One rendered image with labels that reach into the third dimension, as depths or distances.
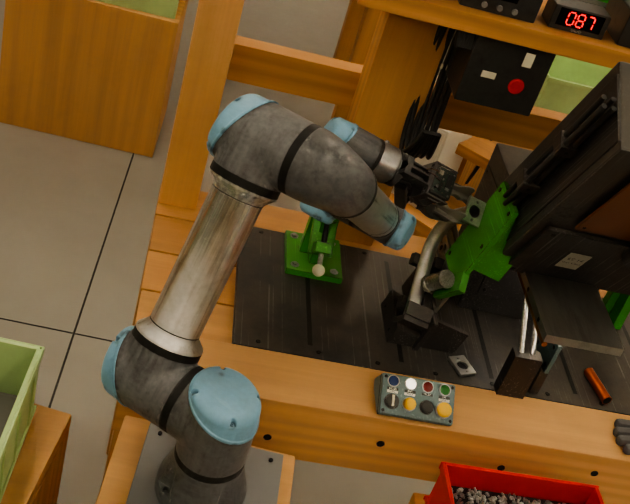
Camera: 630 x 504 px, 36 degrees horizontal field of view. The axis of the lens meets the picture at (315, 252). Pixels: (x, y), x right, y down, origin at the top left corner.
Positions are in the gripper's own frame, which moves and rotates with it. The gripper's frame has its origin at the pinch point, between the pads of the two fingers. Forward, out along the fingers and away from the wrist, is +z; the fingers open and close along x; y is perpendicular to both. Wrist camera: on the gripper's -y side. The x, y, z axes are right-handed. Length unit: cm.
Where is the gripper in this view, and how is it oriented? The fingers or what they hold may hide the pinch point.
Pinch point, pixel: (467, 211)
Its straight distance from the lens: 198.4
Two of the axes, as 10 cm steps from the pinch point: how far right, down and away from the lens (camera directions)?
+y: 4.1, -0.8, -9.1
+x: 3.4, -9.1, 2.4
